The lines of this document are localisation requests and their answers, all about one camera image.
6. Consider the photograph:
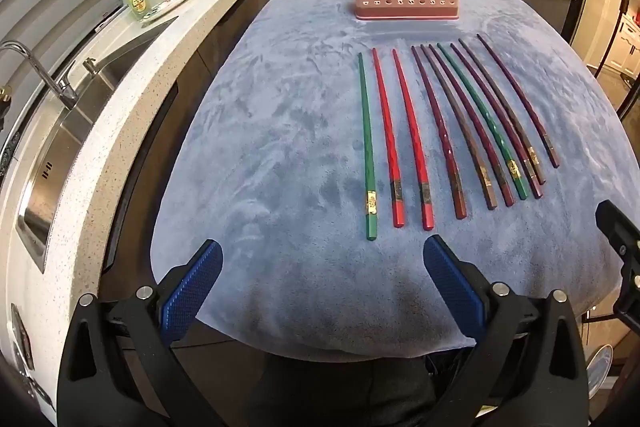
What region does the blue-grey plush mat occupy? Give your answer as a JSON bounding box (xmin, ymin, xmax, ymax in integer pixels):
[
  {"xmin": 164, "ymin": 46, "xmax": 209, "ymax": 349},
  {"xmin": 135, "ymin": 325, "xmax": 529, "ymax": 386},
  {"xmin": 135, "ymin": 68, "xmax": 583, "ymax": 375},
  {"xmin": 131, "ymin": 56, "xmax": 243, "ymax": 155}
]
[{"xmin": 150, "ymin": 0, "xmax": 637, "ymax": 364}]

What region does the brown chopstick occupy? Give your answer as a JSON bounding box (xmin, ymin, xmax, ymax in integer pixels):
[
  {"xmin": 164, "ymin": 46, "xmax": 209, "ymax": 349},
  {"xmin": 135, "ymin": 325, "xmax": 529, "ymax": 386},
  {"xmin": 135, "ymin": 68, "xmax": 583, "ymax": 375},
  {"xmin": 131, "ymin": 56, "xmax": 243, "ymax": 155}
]
[
  {"xmin": 421, "ymin": 44, "xmax": 499, "ymax": 210},
  {"xmin": 458, "ymin": 39, "xmax": 547, "ymax": 186}
]

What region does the white speckled kitchen counter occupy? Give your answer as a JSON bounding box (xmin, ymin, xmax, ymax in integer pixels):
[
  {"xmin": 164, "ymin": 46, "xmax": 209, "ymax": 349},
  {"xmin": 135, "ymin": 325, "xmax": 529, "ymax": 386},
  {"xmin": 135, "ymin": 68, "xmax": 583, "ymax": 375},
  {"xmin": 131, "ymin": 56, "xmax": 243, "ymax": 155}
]
[{"xmin": 0, "ymin": 0, "xmax": 579, "ymax": 410}]

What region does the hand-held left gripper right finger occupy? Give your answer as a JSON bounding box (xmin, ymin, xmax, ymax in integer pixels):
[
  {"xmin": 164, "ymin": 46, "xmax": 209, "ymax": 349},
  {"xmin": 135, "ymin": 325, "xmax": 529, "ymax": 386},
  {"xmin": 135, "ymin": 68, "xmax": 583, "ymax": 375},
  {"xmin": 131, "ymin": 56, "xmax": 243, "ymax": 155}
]
[{"xmin": 422, "ymin": 234, "xmax": 591, "ymax": 427}]

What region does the green chopstick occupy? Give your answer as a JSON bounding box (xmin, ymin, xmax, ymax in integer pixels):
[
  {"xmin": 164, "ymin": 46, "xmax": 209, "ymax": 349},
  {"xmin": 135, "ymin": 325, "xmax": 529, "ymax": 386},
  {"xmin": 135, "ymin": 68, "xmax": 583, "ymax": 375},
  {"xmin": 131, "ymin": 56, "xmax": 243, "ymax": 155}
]
[
  {"xmin": 436, "ymin": 42, "xmax": 529, "ymax": 200},
  {"xmin": 357, "ymin": 53, "xmax": 379, "ymax": 241}
]

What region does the chrome kitchen faucet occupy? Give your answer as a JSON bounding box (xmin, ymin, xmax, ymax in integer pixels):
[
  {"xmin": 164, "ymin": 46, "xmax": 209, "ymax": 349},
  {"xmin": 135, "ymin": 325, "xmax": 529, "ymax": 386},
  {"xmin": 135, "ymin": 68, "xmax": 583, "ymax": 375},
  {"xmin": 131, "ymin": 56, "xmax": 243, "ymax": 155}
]
[{"xmin": 0, "ymin": 41, "xmax": 81, "ymax": 110}]

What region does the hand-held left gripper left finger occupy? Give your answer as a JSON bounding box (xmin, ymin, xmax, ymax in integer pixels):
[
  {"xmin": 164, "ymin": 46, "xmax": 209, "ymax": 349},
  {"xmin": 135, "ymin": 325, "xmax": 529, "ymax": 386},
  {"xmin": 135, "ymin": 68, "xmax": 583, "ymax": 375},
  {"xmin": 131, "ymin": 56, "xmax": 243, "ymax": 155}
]
[{"xmin": 57, "ymin": 239, "xmax": 224, "ymax": 427}]

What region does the dark red chopstick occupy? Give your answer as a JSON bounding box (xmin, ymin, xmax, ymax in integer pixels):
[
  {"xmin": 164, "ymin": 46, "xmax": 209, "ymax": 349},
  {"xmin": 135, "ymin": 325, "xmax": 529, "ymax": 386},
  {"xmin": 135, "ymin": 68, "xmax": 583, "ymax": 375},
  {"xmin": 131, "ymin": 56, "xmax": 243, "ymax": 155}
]
[
  {"xmin": 428, "ymin": 45, "xmax": 516, "ymax": 208},
  {"xmin": 410, "ymin": 46, "xmax": 468, "ymax": 220},
  {"xmin": 450, "ymin": 43, "xmax": 544, "ymax": 200}
]

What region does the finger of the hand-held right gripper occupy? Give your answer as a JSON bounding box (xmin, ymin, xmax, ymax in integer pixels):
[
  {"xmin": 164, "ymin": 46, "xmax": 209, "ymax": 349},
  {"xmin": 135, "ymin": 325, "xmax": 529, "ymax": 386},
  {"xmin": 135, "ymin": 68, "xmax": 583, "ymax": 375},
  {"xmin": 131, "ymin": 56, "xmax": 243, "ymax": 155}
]
[{"xmin": 595, "ymin": 199, "xmax": 640, "ymax": 324}]

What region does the dark maroon chopstick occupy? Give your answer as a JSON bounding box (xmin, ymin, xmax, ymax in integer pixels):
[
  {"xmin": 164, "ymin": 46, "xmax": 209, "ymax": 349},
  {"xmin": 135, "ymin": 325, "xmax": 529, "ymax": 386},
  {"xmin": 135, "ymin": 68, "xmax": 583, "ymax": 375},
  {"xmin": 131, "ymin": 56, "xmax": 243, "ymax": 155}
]
[{"xmin": 476, "ymin": 34, "xmax": 561, "ymax": 169}]

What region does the stainless steel sink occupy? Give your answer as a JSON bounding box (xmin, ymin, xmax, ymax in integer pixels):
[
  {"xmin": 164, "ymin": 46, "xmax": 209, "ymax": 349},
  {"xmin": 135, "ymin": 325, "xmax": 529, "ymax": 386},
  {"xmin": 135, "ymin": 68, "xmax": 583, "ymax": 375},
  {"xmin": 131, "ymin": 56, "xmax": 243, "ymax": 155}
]
[{"xmin": 15, "ymin": 14, "xmax": 179, "ymax": 273}]

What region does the white dish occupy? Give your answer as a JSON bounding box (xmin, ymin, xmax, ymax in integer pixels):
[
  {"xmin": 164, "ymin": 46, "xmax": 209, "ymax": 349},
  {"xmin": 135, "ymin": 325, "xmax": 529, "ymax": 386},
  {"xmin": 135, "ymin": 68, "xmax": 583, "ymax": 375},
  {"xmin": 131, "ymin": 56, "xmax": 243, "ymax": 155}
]
[{"xmin": 141, "ymin": 0, "xmax": 197, "ymax": 25}]

